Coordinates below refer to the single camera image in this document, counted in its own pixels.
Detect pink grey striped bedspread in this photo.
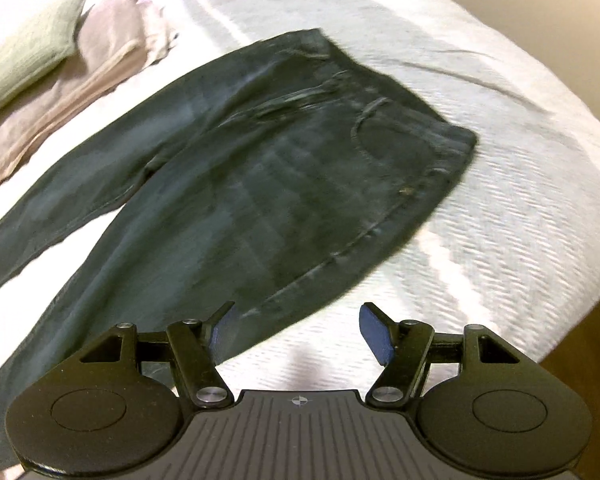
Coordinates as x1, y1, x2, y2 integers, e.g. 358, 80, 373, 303
0, 0, 600, 390

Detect dark blue denim jeans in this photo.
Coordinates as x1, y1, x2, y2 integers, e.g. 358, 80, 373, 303
0, 29, 477, 470

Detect green checked cushion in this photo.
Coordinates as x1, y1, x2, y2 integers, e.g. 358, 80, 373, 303
0, 0, 86, 109

